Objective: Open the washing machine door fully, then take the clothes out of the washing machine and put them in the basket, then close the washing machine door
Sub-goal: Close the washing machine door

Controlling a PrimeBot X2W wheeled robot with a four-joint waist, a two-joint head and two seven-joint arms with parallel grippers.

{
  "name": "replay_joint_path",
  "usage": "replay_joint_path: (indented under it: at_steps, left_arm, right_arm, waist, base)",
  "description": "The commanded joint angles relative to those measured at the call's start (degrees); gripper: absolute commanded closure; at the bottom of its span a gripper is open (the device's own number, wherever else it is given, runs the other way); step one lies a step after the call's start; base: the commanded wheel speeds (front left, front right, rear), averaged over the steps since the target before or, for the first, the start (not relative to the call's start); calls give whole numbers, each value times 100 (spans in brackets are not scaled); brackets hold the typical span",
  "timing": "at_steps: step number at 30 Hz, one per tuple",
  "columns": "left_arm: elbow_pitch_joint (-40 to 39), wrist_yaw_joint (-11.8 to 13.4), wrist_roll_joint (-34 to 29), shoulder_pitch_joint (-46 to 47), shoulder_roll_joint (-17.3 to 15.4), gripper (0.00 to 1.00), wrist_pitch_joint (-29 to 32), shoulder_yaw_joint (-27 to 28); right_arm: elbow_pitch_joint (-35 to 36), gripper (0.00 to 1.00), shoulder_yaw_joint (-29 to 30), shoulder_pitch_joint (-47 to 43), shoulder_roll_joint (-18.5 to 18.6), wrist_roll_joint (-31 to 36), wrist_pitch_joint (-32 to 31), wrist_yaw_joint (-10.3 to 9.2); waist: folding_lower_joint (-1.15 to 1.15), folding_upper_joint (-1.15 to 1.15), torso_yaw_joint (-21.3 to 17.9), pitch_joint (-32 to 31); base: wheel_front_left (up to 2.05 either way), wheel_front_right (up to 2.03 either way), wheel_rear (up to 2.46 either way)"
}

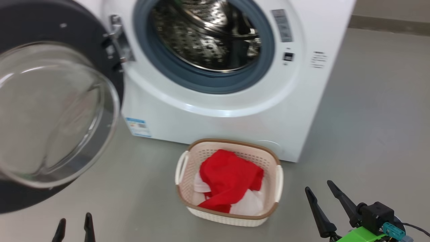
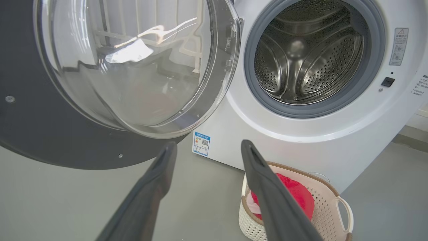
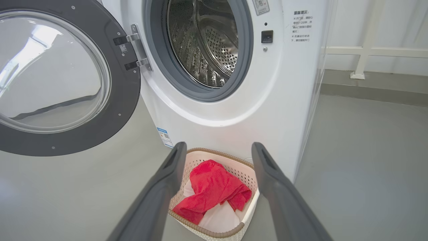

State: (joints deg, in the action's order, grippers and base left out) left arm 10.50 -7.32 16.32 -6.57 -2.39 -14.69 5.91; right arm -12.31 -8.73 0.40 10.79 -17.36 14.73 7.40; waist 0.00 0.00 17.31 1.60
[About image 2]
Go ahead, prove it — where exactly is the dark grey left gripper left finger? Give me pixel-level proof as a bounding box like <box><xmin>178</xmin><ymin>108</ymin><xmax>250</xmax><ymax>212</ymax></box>
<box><xmin>95</xmin><ymin>142</ymin><xmax>178</xmax><ymax>241</ymax></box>

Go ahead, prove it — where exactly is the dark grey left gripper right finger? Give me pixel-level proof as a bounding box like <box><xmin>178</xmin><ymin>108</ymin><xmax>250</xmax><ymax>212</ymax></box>
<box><xmin>241</xmin><ymin>140</ymin><xmax>323</xmax><ymax>241</ymax></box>

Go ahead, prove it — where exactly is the red and white clothing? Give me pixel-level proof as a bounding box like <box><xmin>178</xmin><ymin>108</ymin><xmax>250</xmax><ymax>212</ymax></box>
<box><xmin>246</xmin><ymin>173</ymin><xmax>315</xmax><ymax>221</ymax></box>

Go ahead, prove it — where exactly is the round glass washer door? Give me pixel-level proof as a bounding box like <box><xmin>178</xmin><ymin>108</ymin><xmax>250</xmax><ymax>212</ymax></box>
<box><xmin>0</xmin><ymin>0</ymin><xmax>242</xmax><ymax>170</ymax></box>

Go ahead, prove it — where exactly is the cream perforated basket brown rim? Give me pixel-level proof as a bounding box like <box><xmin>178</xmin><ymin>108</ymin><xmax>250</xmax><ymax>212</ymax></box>
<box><xmin>238</xmin><ymin>162</ymin><xmax>354</xmax><ymax>241</ymax></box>

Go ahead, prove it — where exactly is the white front-load washing machine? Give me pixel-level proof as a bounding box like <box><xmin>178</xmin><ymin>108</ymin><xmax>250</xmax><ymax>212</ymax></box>
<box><xmin>192</xmin><ymin>0</ymin><xmax>428</xmax><ymax>194</ymax></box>

